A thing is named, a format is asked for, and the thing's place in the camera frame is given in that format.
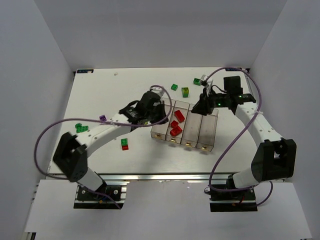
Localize small red lego brick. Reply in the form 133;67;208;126
170;120;179;129

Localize large red lego brick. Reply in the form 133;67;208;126
174;110;185;123

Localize red rounded lego brick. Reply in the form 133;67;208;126
169;126;183;137

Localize small red lego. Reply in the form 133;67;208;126
121;145;129;151

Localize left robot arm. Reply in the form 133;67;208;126
53;87;168;196

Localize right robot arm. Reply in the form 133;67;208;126
191;76;297;192

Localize clear bin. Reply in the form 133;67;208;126
166;100;190;144
181;104;203;148
150;98;172;141
196;109;219;152

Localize yellow-green stacked lego brick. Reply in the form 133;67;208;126
181;87;190;98

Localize small green lego brick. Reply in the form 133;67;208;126
170;84;178;91

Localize right blue label sticker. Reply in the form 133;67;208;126
225;67;243;72

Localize blue label sticker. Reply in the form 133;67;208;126
76;69;94;74
225;67;243;72

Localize small purple lego brick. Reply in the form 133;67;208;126
99;115;107;122

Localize left blue label sticker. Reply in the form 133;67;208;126
76;69;94;74

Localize green L-shaped lego plate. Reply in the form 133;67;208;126
75;123;89;134

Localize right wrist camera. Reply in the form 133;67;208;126
200;74;213;96

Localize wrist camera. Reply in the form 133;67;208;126
200;74;213;96
149;86;165;98

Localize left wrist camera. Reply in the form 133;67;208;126
149;86;165;98

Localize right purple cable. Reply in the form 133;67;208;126
201;66;273;207

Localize purple cable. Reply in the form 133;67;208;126
34;84;175;210
201;66;273;207

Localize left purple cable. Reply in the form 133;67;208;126
34;84;175;210

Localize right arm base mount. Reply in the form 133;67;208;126
204;186;258;213

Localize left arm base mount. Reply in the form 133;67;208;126
73;181;128;210

